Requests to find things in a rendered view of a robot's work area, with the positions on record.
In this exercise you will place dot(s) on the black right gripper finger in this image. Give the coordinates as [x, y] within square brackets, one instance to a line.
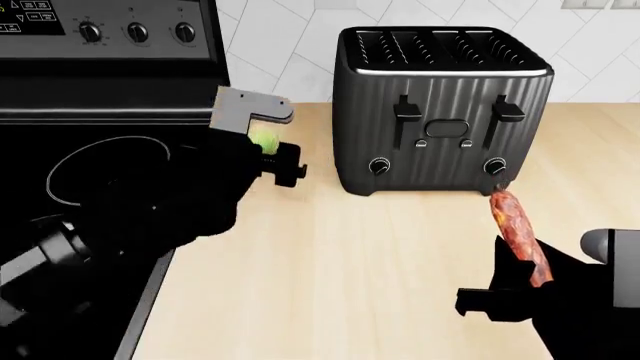
[477, 300]
[510, 257]

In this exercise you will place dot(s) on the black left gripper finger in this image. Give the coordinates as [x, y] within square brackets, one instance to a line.
[290, 165]

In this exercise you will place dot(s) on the red-brown sausage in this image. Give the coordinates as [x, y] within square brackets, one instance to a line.
[517, 234]

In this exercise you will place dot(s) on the green brussel sprout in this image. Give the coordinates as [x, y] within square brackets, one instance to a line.
[265, 137]

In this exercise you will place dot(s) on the black toaster dial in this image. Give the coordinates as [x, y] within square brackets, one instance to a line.
[379, 166]
[494, 165]

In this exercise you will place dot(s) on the black toaster lever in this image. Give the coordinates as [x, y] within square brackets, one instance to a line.
[507, 112]
[407, 111]

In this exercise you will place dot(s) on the black electric stove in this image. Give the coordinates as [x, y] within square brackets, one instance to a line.
[100, 97]

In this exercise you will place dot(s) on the black stove knob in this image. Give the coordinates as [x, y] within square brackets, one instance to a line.
[90, 32]
[185, 32]
[137, 32]

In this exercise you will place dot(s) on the black four-slot toaster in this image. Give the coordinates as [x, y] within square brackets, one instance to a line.
[450, 93]

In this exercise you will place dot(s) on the stove control display panel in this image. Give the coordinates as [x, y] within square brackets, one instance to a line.
[30, 17]

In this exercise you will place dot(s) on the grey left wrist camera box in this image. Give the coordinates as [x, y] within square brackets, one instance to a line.
[240, 108]

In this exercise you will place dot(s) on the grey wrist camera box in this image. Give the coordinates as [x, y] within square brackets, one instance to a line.
[620, 262]
[240, 108]

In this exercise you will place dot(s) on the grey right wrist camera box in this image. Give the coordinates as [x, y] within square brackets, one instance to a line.
[620, 262]

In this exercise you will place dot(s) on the white wall outlet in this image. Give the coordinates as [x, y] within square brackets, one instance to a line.
[583, 3]

